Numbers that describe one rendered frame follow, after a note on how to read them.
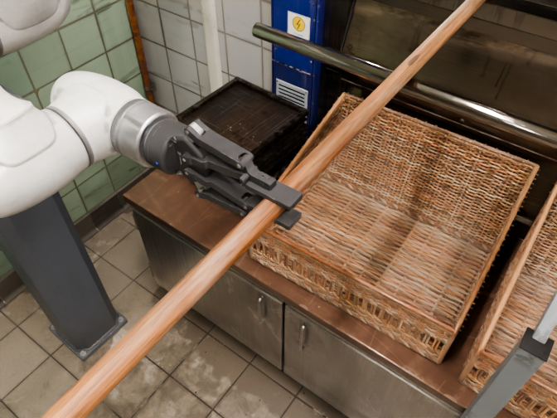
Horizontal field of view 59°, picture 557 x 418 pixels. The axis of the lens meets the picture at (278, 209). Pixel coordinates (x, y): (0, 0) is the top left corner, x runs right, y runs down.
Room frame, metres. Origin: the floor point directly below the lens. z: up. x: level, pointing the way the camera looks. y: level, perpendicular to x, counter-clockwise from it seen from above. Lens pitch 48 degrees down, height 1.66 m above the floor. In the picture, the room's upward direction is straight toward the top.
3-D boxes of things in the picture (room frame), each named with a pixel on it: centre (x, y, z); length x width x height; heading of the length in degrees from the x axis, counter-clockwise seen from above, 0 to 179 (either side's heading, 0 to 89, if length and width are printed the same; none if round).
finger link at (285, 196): (0.44, 0.01, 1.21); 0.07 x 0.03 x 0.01; 55
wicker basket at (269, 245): (0.84, -0.28, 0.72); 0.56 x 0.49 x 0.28; 56
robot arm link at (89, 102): (0.62, 0.29, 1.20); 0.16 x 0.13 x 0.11; 55
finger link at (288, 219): (0.44, 0.01, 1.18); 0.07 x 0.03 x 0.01; 55
